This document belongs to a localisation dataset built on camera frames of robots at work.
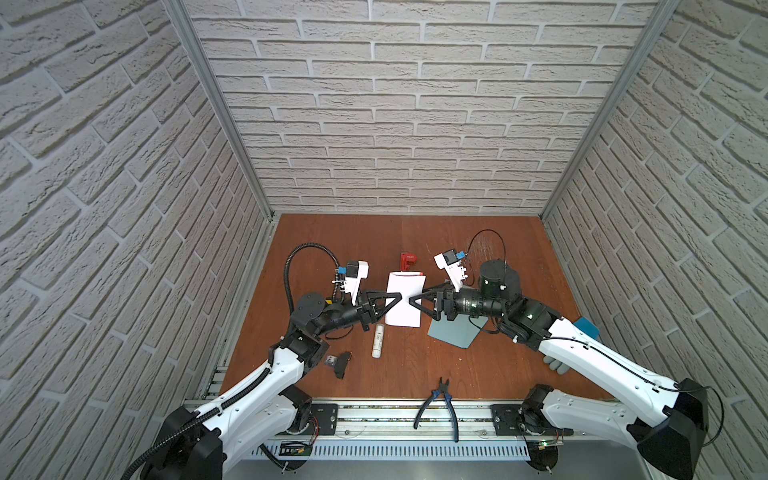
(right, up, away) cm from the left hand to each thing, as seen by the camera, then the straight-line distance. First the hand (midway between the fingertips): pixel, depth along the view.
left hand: (400, 297), depth 64 cm
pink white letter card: (+1, -4, 0) cm, 4 cm away
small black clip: (-17, -22, +17) cm, 32 cm away
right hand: (+4, 0, +1) cm, 4 cm away
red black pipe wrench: (+3, +6, +40) cm, 41 cm away
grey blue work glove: (+58, -14, +25) cm, 64 cm away
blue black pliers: (+12, -28, +14) cm, 33 cm away
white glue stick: (-6, -17, +21) cm, 27 cm away
